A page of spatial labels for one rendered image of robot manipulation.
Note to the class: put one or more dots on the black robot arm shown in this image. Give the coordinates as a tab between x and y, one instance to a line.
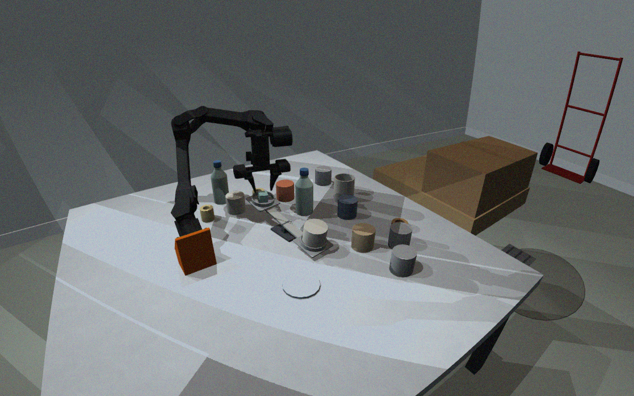
252	121

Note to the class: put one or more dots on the blue cylinder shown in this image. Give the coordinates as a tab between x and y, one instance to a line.
347	207

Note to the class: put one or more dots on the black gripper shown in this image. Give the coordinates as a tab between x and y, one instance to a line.
261	162

